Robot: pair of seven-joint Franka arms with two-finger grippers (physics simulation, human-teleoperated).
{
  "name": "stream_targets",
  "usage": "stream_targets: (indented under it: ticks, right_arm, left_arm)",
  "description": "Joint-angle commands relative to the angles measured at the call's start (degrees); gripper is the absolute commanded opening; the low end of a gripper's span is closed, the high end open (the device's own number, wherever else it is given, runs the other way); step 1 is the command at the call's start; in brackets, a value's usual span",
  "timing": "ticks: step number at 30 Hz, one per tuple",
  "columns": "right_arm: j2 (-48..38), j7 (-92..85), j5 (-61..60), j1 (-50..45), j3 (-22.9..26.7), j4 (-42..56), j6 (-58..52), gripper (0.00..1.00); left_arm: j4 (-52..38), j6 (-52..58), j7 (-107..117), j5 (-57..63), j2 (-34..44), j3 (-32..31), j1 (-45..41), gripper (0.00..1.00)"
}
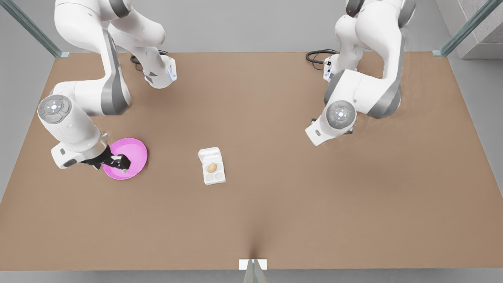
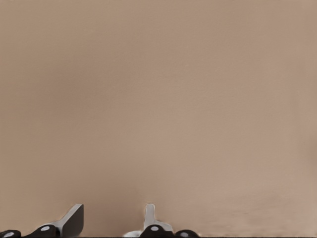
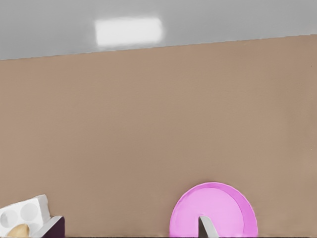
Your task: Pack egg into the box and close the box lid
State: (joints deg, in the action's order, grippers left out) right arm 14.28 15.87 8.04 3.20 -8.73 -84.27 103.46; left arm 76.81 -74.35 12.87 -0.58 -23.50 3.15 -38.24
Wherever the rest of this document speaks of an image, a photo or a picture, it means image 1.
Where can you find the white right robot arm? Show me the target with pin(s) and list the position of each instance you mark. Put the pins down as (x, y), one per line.
(80, 90)

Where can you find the white egg box lid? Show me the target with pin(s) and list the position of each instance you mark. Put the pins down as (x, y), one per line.
(209, 154)

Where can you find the grey stone block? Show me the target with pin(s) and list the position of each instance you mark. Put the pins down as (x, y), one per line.
(485, 37)

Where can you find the pink round plate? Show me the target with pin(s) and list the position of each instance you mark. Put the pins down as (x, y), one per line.
(135, 151)

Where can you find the white egg box base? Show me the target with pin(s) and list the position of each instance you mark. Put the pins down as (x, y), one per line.
(214, 177)

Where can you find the silver frame post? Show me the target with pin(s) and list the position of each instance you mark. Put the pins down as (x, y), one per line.
(465, 27)
(253, 269)
(29, 27)

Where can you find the brown egg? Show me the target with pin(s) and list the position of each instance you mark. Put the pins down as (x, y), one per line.
(212, 168)

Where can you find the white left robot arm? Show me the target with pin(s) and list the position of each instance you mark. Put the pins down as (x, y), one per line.
(377, 78)

